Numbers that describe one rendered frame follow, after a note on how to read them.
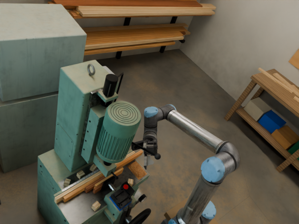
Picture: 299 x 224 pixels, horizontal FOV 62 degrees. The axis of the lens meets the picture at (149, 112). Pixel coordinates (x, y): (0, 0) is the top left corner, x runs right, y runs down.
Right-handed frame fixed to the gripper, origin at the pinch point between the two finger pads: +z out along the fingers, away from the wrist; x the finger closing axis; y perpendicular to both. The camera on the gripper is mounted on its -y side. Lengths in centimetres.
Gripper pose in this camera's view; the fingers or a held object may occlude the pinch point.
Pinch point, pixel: (143, 159)
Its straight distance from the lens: 146.4
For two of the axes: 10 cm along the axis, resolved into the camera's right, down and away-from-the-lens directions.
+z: -0.6, 4.2, -9.1
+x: 0.4, 9.1, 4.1
